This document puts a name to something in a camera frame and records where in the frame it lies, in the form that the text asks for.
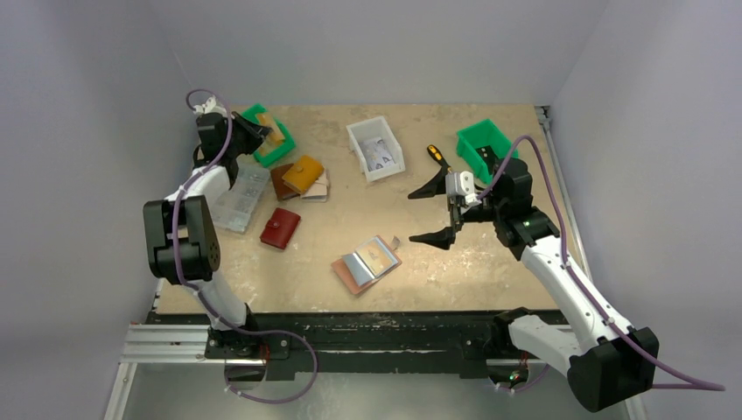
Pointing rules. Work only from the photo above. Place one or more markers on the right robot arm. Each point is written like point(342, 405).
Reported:
point(602, 355)

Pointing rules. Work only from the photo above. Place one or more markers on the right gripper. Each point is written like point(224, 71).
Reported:
point(456, 210)

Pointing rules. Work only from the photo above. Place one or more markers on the right green bin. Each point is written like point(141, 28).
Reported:
point(478, 135)

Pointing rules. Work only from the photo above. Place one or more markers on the yellow black screwdriver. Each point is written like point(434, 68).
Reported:
point(438, 157)

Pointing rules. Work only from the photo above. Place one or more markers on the yellow card holder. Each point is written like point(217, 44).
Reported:
point(303, 174)

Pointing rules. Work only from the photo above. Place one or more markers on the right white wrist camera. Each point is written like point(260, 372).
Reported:
point(465, 188)

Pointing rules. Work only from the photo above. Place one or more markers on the pink card holder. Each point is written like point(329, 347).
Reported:
point(348, 281)

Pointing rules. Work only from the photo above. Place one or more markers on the black item in bin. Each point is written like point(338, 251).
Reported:
point(489, 158)

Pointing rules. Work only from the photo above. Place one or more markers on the gold card with black stripe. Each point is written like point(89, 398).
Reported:
point(267, 119)

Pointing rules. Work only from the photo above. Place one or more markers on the brown card holder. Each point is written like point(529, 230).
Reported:
point(282, 191)

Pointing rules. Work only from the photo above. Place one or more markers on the cards in white bin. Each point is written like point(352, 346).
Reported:
point(376, 154)

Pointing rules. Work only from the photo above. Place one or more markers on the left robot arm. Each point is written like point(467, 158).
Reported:
point(181, 240)

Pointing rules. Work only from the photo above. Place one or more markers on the green bin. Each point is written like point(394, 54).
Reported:
point(266, 155)
point(478, 135)

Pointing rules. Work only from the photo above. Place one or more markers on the beige card holder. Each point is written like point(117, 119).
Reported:
point(319, 190)

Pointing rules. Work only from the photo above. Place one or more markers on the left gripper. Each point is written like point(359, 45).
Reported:
point(255, 133)

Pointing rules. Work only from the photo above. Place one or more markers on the aluminium frame rail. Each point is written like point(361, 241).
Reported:
point(189, 344)

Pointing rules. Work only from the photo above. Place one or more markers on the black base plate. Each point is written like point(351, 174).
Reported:
point(468, 344)

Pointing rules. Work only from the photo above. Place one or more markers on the red card holder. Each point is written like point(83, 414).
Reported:
point(280, 228)

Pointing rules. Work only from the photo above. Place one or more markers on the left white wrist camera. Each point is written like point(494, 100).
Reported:
point(211, 105)

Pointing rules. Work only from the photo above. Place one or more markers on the left green bin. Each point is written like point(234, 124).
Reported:
point(266, 155)

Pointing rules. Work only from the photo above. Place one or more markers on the clear compartment organizer box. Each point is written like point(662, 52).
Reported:
point(233, 210)

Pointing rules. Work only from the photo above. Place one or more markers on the white bin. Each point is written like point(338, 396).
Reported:
point(370, 128)

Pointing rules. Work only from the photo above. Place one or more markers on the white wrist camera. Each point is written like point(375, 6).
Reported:
point(211, 105)
point(465, 188)

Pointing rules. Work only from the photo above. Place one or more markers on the blue card sleeves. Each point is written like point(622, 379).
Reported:
point(371, 261)

